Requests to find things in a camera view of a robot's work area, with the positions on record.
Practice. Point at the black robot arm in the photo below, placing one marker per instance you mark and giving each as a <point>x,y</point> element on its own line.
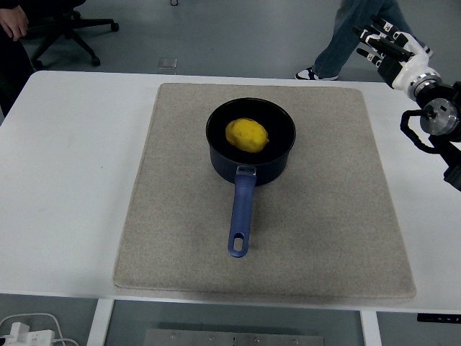
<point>441,115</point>

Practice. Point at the white plug adapter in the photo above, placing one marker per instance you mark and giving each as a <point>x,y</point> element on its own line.
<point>19,329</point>

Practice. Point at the grey metal plate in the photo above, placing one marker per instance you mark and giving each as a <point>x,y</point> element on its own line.
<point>234,339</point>

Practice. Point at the white power strip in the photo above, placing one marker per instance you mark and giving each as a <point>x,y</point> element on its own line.
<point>39,339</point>

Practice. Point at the white table leg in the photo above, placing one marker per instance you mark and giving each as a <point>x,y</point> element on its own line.
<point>371,331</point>
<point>99,324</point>

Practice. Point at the grey floor socket plate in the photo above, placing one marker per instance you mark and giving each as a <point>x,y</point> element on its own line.
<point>167,63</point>

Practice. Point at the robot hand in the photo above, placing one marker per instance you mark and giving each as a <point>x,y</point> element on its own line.
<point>407,68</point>

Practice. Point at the beige table mat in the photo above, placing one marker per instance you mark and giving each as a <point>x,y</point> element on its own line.
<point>180,234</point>

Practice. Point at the black table control panel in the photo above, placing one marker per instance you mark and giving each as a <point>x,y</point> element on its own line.
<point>439,318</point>

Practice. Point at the person's hand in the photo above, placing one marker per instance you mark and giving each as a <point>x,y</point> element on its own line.
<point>14,21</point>

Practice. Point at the black office chair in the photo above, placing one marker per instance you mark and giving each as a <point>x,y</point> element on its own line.
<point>77,27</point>

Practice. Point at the person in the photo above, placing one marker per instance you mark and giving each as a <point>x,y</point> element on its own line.
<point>342,36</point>
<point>9,72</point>

